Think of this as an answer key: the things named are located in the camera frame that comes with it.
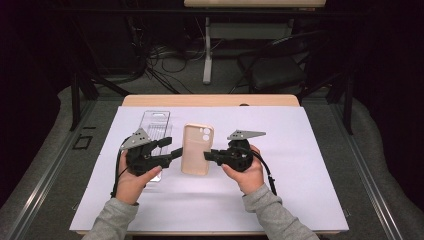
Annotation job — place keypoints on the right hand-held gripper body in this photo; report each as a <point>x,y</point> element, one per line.
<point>238,156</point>

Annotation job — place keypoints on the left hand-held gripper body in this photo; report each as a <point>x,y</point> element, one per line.
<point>140,160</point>

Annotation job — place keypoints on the beige phone case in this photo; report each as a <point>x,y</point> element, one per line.
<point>195,150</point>

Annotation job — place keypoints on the clear plastic storage box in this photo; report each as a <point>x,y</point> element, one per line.
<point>158,123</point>

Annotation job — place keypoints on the person's right hand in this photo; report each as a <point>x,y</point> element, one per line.
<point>250,178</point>

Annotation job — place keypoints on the person's left hand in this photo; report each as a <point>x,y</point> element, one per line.
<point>130,186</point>

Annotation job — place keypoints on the black metal stand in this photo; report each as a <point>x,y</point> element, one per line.
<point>75,100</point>
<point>348,103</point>

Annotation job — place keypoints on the black chair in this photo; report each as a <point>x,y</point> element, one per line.
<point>276,73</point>

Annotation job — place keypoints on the grey metal floor rail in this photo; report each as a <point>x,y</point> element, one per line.
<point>366,180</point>
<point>50,173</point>

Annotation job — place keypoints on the white desk frame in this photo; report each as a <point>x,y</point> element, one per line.
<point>208,50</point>

